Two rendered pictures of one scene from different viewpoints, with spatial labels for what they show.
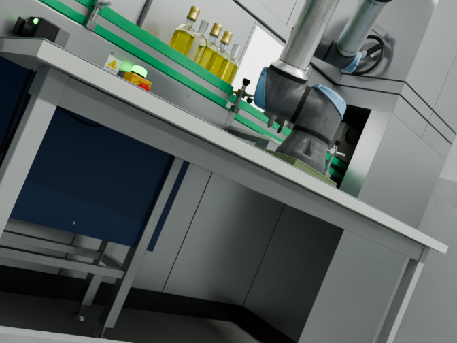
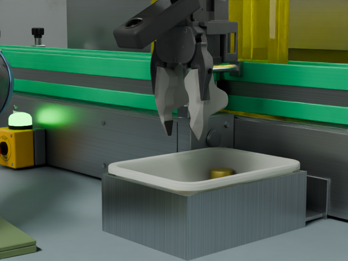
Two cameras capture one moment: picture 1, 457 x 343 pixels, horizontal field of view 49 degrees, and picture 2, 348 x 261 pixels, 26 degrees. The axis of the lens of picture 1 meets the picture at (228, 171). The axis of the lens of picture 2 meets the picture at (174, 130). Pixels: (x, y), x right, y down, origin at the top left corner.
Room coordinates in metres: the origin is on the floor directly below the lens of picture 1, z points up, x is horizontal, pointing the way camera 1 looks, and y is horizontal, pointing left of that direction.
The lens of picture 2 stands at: (1.77, -1.06, 1.03)
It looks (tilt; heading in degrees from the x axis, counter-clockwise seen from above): 9 degrees down; 92
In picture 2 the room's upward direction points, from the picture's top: straight up
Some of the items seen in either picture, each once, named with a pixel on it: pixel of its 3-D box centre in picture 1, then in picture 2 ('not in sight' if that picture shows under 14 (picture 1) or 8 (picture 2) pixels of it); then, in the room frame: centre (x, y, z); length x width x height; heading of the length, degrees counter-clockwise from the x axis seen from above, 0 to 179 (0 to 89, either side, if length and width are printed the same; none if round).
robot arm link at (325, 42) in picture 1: (311, 43); not in sight; (1.65, -0.09, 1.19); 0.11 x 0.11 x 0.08; 87
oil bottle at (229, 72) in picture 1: (221, 82); (265, 47); (1.86, 0.15, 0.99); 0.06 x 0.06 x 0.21; 44
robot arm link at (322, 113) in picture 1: (319, 112); not in sight; (1.43, -0.18, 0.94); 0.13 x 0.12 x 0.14; 87
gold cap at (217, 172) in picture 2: not in sight; (221, 184); (1.79, 0.02, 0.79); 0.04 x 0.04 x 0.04
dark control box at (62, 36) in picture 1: (43, 39); not in sight; (1.22, 0.55, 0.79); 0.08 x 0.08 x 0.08; 44
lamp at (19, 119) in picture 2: (139, 71); (20, 120); (1.42, 0.35, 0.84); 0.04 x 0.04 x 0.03
